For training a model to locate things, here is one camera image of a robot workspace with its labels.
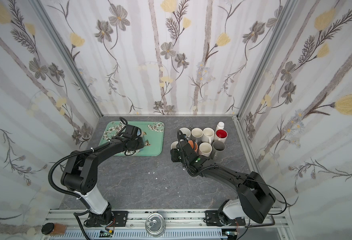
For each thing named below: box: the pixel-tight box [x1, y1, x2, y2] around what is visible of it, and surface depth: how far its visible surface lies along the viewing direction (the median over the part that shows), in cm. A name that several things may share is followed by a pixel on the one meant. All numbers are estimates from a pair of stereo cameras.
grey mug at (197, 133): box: [191, 127, 204, 140], surface depth 103 cm
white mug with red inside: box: [214, 129, 228, 143], surface depth 103 cm
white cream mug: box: [201, 127, 215, 145], surface depth 102 cm
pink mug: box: [199, 142, 213, 158], surface depth 95 cm
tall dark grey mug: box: [211, 140, 226, 160], surface depth 92 cm
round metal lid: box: [145, 213, 166, 238], surface depth 65 cm
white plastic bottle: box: [215, 121, 225, 131], surface depth 106 cm
